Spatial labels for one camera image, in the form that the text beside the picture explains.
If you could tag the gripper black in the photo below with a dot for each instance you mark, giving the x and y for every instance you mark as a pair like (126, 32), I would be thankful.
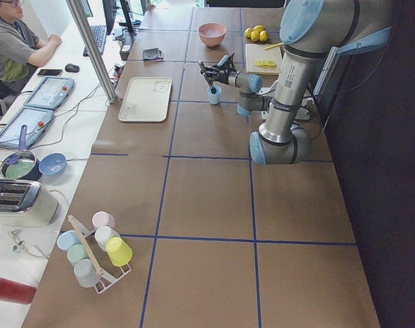
(221, 76)

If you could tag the steel muddler black tip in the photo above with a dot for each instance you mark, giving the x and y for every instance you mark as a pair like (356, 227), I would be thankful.
(207, 77)

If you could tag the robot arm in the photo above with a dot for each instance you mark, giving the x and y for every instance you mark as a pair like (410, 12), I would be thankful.
(308, 31)

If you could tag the light blue plastic cup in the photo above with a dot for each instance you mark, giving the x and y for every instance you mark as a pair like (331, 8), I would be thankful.
(214, 95)

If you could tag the ice cubes in bowl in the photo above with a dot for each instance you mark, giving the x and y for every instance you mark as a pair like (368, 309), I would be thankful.
(211, 31)

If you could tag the pink cup on rack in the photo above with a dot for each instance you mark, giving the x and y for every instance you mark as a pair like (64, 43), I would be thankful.
(102, 218)

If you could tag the white cup on rack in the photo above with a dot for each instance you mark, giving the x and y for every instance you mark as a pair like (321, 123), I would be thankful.
(103, 234)

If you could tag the yellow cup on rack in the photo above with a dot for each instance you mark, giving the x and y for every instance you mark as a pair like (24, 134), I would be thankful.
(119, 251)

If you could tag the blue cup on rack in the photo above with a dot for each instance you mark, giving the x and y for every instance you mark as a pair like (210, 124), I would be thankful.
(68, 239)

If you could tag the green cup on rack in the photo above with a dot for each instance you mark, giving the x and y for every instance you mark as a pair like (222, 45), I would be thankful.
(76, 253)

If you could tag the grey cup on rack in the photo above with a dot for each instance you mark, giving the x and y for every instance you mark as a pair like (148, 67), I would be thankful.
(86, 274)

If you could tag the pink bowl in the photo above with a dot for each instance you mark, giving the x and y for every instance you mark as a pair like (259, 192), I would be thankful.
(212, 42)

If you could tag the wooden cutting board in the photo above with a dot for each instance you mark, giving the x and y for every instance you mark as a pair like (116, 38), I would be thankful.
(260, 52)

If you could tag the lemon slices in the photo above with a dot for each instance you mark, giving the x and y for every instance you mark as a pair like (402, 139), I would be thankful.
(266, 63)

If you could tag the yellow lemon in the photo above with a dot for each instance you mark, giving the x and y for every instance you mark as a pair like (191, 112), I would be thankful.
(258, 28)
(248, 32)
(263, 36)

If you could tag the grey folded cloth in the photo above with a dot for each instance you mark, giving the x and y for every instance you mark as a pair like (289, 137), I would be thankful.
(154, 54)

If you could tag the cream bear tray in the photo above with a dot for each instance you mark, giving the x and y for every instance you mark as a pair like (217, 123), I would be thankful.
(146, 100)

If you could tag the yellow plastic knife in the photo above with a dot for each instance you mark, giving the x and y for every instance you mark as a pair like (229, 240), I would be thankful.
(272, 46)

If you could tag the black keyboard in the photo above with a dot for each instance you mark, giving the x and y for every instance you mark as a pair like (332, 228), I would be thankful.
(99, 33)

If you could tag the computer monitor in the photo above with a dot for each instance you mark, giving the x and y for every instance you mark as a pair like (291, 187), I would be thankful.
(110, 8)

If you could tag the black computer mouse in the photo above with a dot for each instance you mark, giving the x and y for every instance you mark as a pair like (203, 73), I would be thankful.
(72, 68)

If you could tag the far teach pendant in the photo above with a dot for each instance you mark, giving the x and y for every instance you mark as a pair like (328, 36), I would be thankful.
(50, 93)

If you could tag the teach pendant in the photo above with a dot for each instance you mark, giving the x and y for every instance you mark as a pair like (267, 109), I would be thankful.
(37, 121)
(50, 93)

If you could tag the black smartphone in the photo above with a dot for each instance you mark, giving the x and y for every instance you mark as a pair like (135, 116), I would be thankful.
(49, 72)

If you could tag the near teach pendant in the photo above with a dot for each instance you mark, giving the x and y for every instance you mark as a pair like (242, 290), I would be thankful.
(37, 121)

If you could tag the blue bowl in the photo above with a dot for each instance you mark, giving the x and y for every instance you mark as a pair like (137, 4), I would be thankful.
(53, 164)

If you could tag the seated person grey shirt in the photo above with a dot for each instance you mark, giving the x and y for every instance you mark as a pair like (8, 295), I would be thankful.
(21, 50)

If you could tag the blue saucepan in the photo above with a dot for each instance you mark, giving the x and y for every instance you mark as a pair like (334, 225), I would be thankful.
(23, 164)

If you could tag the red bottle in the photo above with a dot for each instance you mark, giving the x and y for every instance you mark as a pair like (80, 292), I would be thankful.
(16, 292)

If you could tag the white pillar mount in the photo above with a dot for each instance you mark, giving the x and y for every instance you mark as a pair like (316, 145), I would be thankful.
(304, 110)

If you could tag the aluminium frame post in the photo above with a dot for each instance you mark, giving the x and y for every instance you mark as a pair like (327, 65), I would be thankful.
(82, 24)

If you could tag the white wire cup rack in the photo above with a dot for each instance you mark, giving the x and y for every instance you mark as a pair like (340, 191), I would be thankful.
(108, 279)

